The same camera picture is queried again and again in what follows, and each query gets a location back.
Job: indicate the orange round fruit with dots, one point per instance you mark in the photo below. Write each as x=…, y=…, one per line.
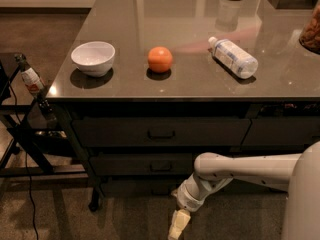
x=159, y=59

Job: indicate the white ceramic bowl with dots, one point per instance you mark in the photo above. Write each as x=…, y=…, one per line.
x=94, y=58

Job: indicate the dark drawer cabinet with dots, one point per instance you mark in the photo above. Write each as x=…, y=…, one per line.
x=70, y=108

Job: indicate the sauce bottle with label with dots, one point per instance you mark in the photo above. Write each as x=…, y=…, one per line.
x=30, y=77

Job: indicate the clear plastic water bottle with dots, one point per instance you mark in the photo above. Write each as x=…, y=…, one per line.
x=237, y=60

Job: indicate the black side table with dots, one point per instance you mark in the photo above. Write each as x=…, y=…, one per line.
x=23, y=122

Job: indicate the drawer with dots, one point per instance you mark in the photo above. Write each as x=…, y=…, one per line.
x=152, y=132
x=287, y=132
x=142, y=164
x=140, y=187

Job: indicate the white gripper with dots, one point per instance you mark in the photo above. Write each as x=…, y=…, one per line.
x=189, y=199

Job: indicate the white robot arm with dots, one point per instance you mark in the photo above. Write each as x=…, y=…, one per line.
x=296, y=174

